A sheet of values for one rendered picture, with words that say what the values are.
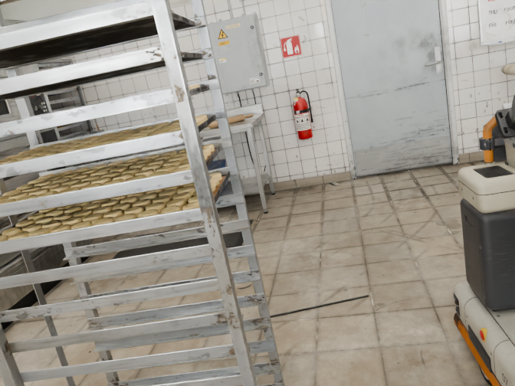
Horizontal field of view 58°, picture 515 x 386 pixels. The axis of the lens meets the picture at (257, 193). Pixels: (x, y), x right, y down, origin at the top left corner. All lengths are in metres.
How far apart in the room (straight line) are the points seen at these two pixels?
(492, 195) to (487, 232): 0.14
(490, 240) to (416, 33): 3.41
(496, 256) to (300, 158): 3.41
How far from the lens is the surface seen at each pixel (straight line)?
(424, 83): 5.05
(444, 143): 5.17
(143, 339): 1.78
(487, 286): 1.96
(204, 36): 1.44
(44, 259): 3.95
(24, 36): 1.14
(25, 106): 1.64
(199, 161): 1.00
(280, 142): 5.03
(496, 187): 1.81
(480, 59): 5.12
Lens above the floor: 1.34
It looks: 15 degrees down
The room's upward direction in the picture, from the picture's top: 12 degrees counter-clockwise
